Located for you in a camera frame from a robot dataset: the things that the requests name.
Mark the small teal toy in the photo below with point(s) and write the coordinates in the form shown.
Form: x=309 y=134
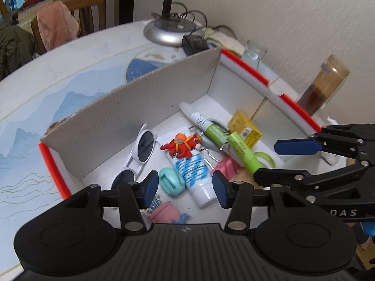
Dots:
x=170 y=181

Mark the small glass jar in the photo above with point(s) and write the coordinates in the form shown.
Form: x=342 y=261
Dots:
x=253 y=54

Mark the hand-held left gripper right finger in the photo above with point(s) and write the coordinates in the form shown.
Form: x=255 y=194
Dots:
x=221 y=188

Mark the olive green jacket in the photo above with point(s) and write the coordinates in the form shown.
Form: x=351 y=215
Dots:
x=14 y=44

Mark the white crumpled wrapper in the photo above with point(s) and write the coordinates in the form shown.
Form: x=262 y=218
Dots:
x=332 y=158

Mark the bright green tube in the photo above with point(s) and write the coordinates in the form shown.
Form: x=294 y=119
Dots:
x=243 y=152

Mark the black power adapter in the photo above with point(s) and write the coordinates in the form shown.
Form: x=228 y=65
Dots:
x=194 y=44

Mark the pale folded cloth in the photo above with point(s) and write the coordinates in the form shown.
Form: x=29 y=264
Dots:
x=225 y=39

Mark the brown liquid bottle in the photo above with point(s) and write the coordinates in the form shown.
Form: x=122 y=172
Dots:
x=322 y=87

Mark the green tape roll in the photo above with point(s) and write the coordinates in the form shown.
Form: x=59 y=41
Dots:
x=263 y=153

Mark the silver desk lamp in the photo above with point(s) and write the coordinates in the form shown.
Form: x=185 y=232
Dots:
x=164 y=33

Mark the pink binder clip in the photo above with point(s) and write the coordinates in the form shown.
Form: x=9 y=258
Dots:
x=228 y=166

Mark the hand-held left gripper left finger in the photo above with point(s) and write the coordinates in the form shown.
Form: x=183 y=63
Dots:
x=151 y=188

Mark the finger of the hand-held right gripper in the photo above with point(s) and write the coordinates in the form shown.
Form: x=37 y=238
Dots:
x=272 y=176
x=296 y=147

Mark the white blue cream tube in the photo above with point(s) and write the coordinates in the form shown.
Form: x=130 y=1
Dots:
x=192 y=169

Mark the small yellow box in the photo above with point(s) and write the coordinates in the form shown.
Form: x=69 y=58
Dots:
x=241 y=123

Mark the white green bottle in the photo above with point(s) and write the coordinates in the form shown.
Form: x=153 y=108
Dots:
x=202 y=121

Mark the red cardboard box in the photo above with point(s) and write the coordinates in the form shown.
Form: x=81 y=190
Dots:
x=117 y=117

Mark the wooden slatted chair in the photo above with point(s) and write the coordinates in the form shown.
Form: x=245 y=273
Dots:
x=88 y=3

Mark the white sunglasses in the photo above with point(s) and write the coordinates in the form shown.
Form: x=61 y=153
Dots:
x=145 y=145

